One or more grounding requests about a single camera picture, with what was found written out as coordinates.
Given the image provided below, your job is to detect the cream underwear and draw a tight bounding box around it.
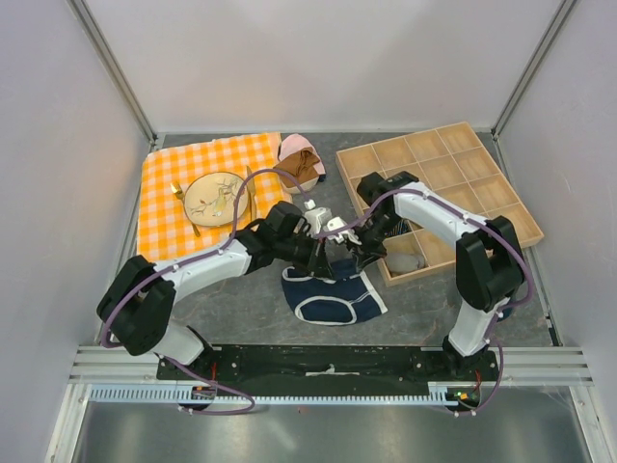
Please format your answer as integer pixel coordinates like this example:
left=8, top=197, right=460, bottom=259
left=281, top=177, right=319, bottom=195

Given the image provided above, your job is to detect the aluminium frame post left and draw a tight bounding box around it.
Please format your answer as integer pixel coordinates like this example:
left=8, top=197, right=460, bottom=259
left=67, top=0, right=158, bottom=149

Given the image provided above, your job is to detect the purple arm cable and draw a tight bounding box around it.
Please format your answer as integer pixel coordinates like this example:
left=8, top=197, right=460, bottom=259
left=312, top=190, right=534, bottom=419
left=100, top=168, right=317, bottom=416

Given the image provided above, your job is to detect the navy striped rolled underwear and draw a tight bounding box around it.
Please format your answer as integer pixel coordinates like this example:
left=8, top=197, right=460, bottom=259
left=387, top=220, right=412, bottom=237

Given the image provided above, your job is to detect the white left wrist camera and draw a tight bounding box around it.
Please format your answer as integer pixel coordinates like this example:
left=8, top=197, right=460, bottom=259
left=304, top=199, right=333, bottom=237

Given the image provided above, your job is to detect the pink underwear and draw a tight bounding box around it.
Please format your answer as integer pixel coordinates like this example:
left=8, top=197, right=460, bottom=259
left=278, top=133, right=326, bottom=177

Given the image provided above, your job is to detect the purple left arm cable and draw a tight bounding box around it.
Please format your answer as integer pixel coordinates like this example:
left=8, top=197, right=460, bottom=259
left=100, top=168, right=317, bottom=416

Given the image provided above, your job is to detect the wooden compartment tray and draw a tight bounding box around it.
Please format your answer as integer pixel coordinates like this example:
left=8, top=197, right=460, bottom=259
left=335, top=121, right=545, bottom=288

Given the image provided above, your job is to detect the grey rolled underwear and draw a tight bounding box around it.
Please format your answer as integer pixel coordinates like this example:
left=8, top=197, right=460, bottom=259
left=385, top=252, right=426, bottom=275

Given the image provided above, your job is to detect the white cable duct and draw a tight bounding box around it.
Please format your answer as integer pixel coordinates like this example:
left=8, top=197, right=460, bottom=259
left=88, top=384, right=458, bottom=406

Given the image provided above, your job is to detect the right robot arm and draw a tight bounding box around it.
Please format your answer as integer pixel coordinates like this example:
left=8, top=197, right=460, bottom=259
left=353, top=171, right=532, bottom=380

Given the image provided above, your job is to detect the gold knife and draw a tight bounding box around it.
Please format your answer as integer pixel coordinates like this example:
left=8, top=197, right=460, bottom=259
left=246, top=166, right=257, bottom=221

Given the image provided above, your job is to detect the brown underwear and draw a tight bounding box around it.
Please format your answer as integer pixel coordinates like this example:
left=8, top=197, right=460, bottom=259
left=275, top=150, right=319, bottom=181

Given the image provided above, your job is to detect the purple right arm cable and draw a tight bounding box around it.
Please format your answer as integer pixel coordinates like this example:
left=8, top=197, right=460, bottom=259
left=312, top=190, right=534, bottom=419

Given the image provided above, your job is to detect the gold fork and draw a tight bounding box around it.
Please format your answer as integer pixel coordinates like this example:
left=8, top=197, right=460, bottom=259
left=170, top=181, right=201, bottom=237

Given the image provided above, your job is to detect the yellow checkered cloth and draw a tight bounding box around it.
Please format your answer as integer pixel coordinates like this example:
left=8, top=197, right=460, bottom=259
left=136, top=132, right=281, bottom=261

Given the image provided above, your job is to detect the aluminium frame post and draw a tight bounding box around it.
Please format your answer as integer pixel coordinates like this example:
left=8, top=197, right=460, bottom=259
left=491, top=0, right=578, bottom=142
left=67, top=0, right=158, bottom=149

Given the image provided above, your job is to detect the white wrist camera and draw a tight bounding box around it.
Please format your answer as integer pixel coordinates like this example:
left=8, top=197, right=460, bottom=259
left=304, top=199, right=333, bottom=237
left=324, top=216, right=362, bottom=245

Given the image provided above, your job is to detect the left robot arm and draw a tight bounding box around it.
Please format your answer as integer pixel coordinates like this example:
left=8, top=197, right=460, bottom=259
left=96, top=202, right=334, bottom=379

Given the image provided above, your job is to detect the navy blue white-trimmed underwear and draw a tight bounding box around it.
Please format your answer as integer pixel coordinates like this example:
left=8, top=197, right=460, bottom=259
left=282, top=259, right=389, bottom=326

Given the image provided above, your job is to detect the aluminium frame post right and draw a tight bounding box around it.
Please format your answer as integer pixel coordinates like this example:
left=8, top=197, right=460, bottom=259
left=491, top=0, right=578, bottom=142

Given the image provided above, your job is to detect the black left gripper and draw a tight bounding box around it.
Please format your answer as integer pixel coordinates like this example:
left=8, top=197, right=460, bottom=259
left=276, top=231, right=335, bottom=281

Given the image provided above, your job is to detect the aluminium front rail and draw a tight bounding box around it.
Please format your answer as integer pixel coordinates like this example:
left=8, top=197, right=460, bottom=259
left=68, top=346, right=593, bottom=387

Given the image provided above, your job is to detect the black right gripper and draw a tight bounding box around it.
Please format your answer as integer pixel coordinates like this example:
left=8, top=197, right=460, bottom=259
left=344, top=211, right=402, bottom=272

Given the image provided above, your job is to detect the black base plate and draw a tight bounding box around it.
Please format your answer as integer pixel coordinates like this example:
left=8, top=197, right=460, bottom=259
left=156, top=342, right=500, bottom=399

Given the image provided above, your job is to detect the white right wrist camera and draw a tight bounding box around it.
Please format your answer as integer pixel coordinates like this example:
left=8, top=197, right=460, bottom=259
left=324, top=216, right=362, bottom=245

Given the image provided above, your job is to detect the bird-painted ceramic plate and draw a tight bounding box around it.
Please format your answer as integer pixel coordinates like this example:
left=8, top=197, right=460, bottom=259
left=184, top=172, right=250, bottom=228

